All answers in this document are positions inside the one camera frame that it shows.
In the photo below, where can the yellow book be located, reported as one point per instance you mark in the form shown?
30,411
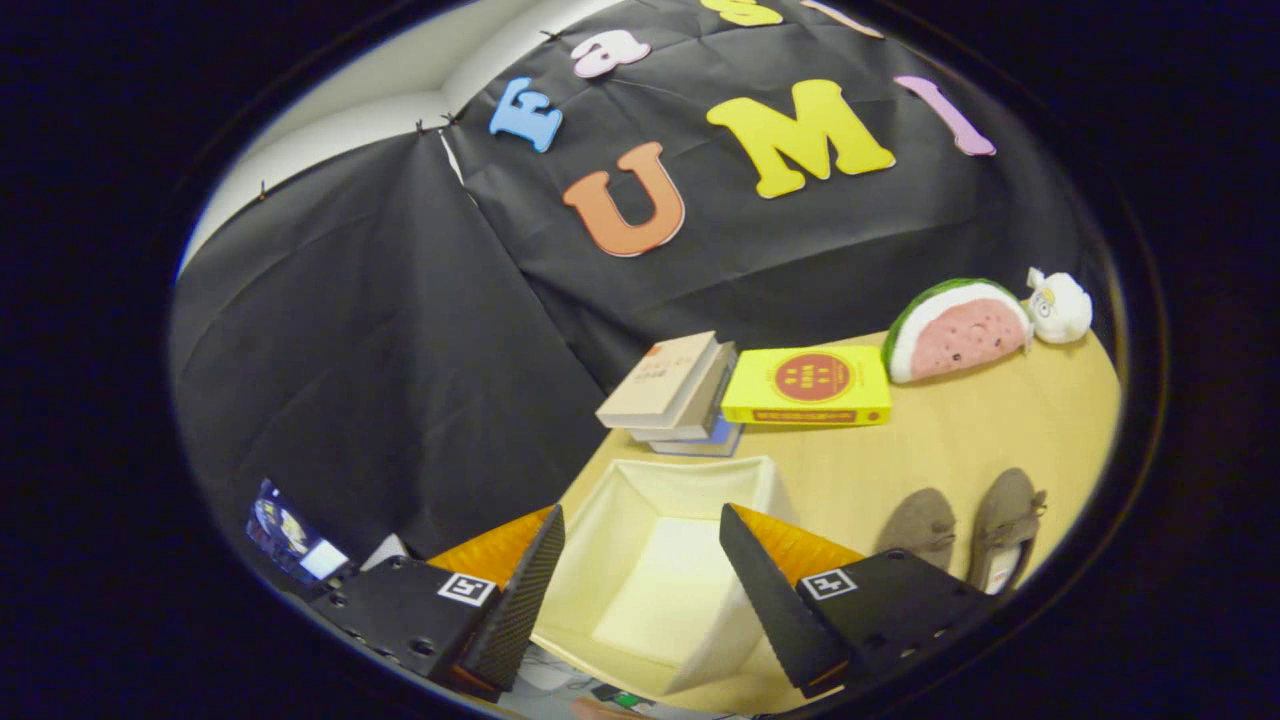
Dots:
760,385

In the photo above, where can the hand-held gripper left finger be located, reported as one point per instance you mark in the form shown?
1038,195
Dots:
520,610

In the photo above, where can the white plush toy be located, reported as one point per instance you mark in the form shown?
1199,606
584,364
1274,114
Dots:
1065,310

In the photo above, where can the cream fabric storage box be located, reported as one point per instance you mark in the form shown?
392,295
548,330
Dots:
660,590

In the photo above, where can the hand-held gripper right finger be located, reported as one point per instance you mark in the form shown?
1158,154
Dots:
770,610

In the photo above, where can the brown fuzzy slipper shoe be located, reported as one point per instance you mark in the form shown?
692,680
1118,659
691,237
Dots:
915,520
1005,510

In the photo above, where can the black backdrop cloth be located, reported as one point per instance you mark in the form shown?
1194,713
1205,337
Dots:
400,350

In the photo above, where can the blue book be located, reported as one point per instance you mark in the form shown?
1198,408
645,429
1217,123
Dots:
720,440

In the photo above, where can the computer screen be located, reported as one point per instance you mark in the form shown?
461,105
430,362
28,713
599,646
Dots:
290,530

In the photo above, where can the watermelon slice plush toy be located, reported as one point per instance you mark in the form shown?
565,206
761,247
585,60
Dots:
960,340

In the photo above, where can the grey book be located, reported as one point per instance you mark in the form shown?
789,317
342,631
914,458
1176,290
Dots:
712,395

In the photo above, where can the beige book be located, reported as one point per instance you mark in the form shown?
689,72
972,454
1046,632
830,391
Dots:
655,380

